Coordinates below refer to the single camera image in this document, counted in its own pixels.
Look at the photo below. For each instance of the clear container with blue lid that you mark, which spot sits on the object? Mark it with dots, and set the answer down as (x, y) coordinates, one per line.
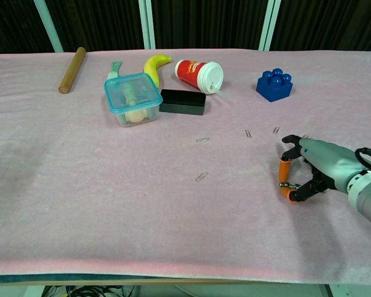
(133, 102)

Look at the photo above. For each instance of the blue building block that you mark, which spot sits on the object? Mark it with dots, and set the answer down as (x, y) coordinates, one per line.
(274, 85)

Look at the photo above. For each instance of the yellow banana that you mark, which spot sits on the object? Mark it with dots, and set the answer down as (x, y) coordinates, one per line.
(153, 66)

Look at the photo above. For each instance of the slanted pale teal frame post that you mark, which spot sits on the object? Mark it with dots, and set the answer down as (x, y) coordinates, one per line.
(49, 26)

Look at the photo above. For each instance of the beige item inside container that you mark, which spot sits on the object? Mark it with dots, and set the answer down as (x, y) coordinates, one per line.
(137, 116)

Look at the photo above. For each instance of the pink table cloth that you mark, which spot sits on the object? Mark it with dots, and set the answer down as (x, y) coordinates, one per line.
(142, 201)

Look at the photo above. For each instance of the dark pleated curtain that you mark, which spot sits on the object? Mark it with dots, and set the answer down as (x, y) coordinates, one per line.
(204, 21)

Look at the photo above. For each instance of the black rectangular tray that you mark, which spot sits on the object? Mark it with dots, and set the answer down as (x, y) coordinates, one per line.
(182, 102)

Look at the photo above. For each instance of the right robot hand grey black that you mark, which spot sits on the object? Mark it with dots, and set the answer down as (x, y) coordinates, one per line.
(324, 157)

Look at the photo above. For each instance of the red paper cup white lid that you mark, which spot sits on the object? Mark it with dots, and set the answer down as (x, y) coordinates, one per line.
(194, 74)

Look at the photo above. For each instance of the wide pale teal frame post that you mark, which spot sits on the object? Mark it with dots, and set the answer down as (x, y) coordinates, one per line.
(269, 24)

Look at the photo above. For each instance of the double pale teal frame post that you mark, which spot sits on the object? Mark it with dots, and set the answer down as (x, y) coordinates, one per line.
(146, 23)

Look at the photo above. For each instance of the brown wooden rolling pin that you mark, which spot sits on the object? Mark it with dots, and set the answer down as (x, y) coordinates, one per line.
(72, 69)

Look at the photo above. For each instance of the pale green item inside container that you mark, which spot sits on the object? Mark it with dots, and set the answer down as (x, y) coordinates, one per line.
(130, 92)

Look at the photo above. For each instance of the clear drinking straw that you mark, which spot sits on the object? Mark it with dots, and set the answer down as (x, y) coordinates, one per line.
(222, 93)

